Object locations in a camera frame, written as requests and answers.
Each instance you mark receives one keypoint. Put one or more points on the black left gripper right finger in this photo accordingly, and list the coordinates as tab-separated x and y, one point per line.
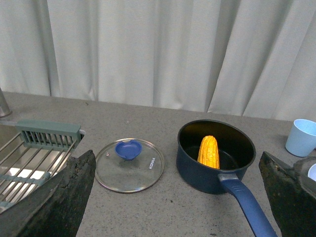
291	194

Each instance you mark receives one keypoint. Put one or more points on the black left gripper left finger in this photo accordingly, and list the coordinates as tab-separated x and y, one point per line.
56	208

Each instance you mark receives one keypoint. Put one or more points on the glass lid blue knob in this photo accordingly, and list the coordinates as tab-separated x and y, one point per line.
129	165

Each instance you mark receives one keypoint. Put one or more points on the yellow corn cob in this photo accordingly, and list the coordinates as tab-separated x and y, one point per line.
208	152

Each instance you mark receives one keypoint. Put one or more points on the light blue plate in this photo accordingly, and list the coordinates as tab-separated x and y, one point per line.
312	172

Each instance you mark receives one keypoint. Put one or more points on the green metal dish rack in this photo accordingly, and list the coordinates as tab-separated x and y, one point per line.
32	158

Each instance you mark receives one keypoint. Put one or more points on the light blue cup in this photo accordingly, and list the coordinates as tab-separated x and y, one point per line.
302	138

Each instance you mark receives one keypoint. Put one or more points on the steel sink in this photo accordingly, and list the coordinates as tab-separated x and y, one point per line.
12	148

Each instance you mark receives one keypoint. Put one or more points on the dark blue saucepan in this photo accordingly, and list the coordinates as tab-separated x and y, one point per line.
236	153

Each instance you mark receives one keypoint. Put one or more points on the steel faucet base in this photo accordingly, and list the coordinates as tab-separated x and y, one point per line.
4	107

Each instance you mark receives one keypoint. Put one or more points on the white curtain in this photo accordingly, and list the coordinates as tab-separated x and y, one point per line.
254	58

